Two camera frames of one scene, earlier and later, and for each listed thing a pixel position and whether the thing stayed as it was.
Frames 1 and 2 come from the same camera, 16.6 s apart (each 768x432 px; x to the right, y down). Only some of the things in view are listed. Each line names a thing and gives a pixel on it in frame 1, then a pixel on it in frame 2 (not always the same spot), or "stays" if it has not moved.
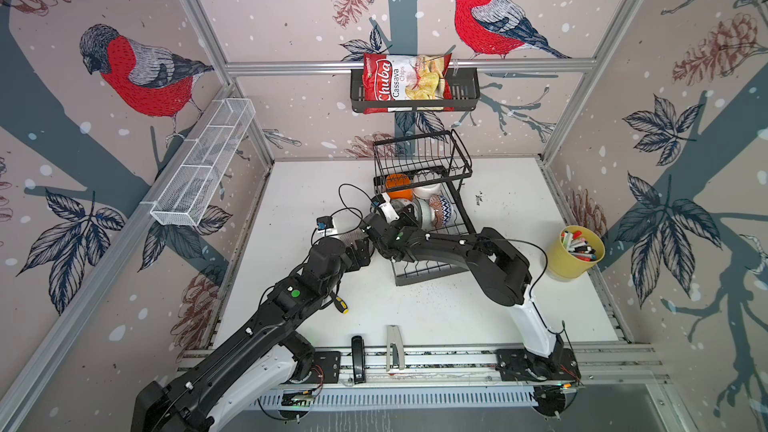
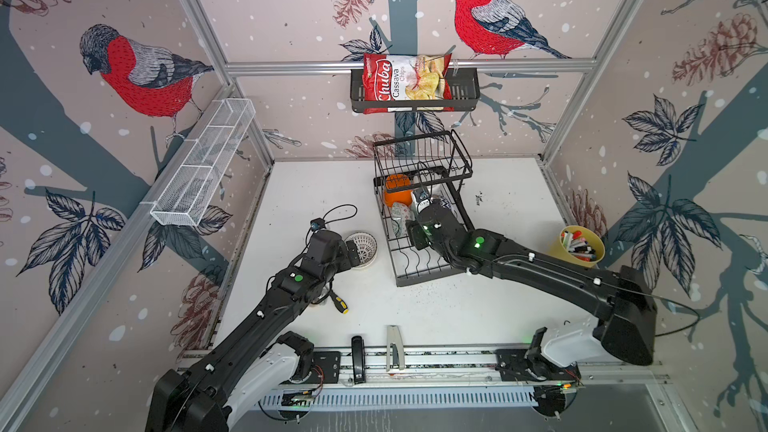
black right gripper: x=405 y=221 to x=414 y=236
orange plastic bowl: x=394 y=180 stays
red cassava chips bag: x=417 y=77 stays
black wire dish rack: x=419 y=171 stays
